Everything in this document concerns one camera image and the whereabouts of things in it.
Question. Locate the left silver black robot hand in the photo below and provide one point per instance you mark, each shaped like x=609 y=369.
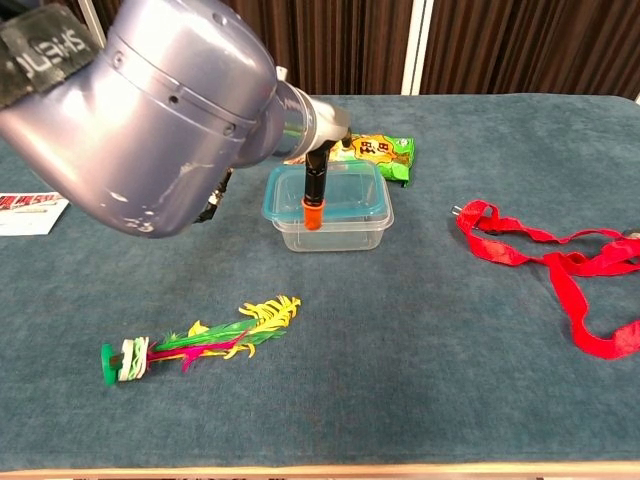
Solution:
x=332 y=125

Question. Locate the wide white frame post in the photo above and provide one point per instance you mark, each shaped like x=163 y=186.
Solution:
x=417 y=45

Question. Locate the white red printed card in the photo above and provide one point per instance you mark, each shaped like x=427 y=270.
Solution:
x=25 y=220

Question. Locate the clear plastic container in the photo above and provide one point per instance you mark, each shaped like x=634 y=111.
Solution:
x=340 y=237

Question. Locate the thin white frame post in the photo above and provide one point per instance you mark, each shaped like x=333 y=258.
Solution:
x=92 y=15

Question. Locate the green orange snack bag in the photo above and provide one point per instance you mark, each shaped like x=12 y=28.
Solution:
x=395 y=160

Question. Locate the teal table cloth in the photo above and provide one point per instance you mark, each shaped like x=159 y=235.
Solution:
x=350 y=350

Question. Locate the colourful feather shuttlecock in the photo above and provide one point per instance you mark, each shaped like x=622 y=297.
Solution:
x=135 y=360

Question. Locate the dark brown curtain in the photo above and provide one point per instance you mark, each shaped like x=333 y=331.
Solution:
x=500 y=45

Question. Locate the left purple-grey robot arm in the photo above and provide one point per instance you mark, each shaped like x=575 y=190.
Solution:
x=150 y=125

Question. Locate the blue plastic lid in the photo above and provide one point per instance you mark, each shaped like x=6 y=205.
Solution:
x=350 y=195

